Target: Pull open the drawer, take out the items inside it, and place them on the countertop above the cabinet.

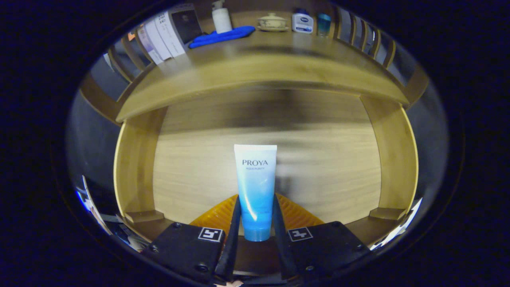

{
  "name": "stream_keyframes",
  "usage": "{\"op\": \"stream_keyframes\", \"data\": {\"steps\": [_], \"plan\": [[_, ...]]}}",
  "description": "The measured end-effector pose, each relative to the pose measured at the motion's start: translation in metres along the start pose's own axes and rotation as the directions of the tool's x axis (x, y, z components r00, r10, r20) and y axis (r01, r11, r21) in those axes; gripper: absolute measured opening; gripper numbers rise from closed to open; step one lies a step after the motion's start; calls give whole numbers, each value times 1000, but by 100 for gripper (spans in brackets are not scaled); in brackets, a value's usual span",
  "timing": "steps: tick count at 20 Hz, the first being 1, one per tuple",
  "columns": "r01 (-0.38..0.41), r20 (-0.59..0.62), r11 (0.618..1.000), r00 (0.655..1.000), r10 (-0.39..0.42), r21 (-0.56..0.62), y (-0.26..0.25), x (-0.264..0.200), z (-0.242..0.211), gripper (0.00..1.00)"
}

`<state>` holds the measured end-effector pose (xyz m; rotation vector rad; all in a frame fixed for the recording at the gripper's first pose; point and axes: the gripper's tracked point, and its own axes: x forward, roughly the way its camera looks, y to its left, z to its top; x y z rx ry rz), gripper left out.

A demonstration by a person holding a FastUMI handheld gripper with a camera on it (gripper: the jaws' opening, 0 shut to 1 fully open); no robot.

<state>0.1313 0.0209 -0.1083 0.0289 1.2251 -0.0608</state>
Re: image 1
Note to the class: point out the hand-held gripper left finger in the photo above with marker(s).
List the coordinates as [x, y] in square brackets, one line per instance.
[233, 255]

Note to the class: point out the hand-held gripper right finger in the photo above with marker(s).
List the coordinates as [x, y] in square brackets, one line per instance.
[281, 255]

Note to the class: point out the blue and white cosmetic tube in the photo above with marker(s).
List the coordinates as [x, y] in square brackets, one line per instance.
[255, 187]

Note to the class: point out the wooden countertop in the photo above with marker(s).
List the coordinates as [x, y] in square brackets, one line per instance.
[259, 67]

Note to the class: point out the blue folded cloth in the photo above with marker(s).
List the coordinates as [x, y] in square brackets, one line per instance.
[223, 36]

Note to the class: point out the thick white and dark book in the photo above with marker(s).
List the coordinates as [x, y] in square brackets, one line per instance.
[171, 36]

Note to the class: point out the thin white book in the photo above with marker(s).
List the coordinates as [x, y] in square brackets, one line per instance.
[157, 40]

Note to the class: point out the pale purple book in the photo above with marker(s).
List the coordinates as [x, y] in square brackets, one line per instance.
[146, 44]

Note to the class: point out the beige lidded ceramic cup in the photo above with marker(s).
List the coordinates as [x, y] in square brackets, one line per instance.
[272, 22]

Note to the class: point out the white bottle with blue cap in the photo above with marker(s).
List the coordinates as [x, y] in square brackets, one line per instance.
[303, 23]

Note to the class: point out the teal slim bottle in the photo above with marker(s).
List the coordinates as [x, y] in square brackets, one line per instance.
[324, 24]

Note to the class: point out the white pump bottle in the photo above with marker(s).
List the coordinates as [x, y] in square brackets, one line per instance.
[221, 20]

